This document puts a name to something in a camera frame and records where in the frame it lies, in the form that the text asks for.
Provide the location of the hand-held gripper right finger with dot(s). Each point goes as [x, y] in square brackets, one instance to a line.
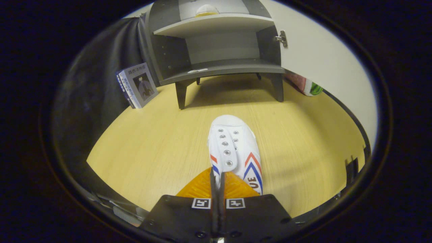
[222, 216]

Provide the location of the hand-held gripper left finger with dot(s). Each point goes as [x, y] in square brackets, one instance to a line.
[214, 216]

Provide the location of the white striped shoe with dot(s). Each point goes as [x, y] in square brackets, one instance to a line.
[233, 135]

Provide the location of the white shoe cabinet door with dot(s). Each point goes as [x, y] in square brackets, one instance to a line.
[320, 57]

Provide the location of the metal door hinge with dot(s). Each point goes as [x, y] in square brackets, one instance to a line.
[281, 38]

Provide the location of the grey picture cover book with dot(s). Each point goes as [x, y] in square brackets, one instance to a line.
[141, 84]

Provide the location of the pink green packet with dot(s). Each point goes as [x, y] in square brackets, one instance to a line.
[305, 84]

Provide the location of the black backdrop cloth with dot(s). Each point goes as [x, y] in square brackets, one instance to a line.
[94, 94]

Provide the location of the white yellow rounded object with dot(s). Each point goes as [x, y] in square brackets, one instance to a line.
[206, 10]

